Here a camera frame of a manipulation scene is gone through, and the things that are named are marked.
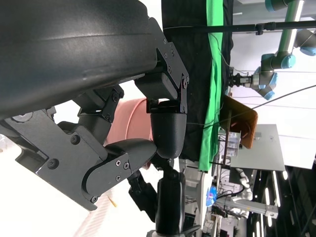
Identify thin dark stretched cable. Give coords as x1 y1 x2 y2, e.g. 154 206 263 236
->
185 84 316 127

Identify blue plastic item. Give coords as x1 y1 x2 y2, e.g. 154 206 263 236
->
206 186 218 207

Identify pink plastic bowl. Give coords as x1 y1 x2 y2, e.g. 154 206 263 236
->
103 98 155 171

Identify black backdrop curtain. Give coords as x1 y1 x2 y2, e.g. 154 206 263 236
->
161 0 234 161

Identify green cloth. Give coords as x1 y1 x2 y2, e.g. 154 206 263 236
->
198 0 224 173

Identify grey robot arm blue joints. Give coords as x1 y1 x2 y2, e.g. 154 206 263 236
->
228 0 316 101

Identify grey flat panel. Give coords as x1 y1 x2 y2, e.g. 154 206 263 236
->
229 124 293 172

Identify black metal pole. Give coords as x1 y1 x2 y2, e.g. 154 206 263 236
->
162 21 316 34

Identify silver aluminium profile rail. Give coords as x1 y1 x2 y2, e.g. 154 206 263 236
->
214 197 278 218

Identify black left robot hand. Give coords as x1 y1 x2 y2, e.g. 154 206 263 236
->
0 0 190 212

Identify orange brown box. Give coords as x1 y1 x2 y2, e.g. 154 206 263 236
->
223 95 259 149

